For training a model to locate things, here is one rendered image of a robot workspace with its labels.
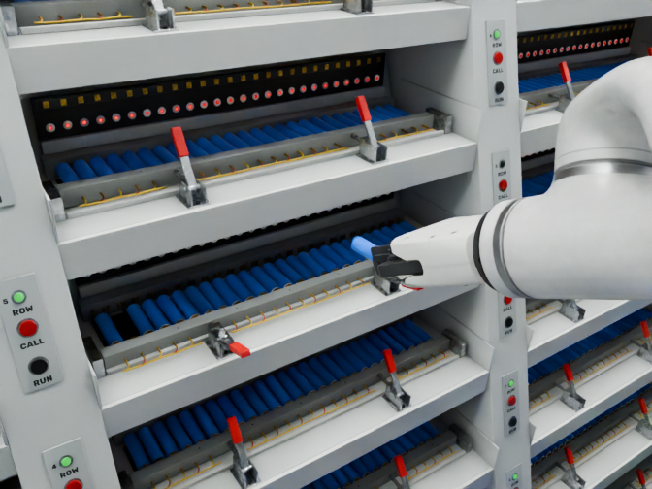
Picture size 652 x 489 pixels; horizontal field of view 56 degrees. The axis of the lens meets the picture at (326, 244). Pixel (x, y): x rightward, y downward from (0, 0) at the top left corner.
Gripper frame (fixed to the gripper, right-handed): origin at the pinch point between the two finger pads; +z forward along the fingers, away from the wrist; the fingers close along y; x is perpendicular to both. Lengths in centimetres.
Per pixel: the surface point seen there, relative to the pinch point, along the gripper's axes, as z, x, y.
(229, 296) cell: 27.1, 2.0, 8.6
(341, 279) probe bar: 22.8, 4.5, -6.9
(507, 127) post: 12.8, -10.8, -37.5
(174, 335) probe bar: 23.7, 3.9, 18.5
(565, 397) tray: 29, 44, -55
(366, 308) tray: 18.9, 8.8, -7.3
